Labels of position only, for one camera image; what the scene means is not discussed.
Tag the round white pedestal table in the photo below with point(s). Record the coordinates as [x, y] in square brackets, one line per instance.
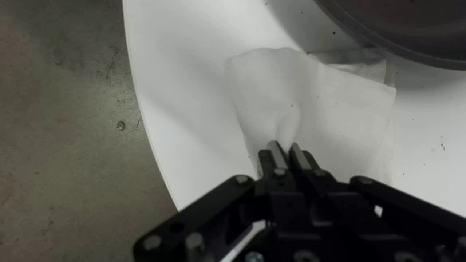
[178, 53]

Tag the white towel with red stripes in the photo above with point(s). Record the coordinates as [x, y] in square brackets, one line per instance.
[335, 105]

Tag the black frying pan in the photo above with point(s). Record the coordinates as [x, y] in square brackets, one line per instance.
[426, 31]

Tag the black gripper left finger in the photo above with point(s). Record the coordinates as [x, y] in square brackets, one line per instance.
[274, 171]

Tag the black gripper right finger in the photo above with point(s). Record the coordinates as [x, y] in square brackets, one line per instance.
[311, 178]

